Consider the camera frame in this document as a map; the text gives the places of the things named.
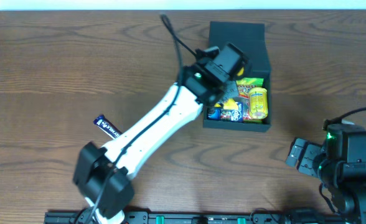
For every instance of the Haribo worms candy bag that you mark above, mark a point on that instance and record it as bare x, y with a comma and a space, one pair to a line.
248, 84

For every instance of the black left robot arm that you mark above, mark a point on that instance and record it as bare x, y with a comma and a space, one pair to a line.
103, 175

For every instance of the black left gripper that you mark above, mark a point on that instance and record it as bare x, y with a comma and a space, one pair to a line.
228, 90

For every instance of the yellow snack bag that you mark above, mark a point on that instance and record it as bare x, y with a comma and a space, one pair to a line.
233, 93

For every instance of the blue Oreo cookie pack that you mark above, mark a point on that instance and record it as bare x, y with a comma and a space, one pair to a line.
214, 113

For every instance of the yellow Mentos bottle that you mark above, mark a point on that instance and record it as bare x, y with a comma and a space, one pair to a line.
258, 107

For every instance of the dark green box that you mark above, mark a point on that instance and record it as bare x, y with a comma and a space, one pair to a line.
250, 39

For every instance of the blue Dairy Milk chocolate bar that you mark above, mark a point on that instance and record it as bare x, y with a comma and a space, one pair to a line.
107, 127

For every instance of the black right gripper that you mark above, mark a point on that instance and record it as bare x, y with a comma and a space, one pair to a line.
315, 160

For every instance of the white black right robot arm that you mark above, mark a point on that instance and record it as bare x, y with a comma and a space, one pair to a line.
348, 200

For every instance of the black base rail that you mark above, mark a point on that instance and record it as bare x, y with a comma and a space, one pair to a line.
302, 215

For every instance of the small blue candy box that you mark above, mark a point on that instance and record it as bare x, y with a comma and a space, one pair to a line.
236, 114

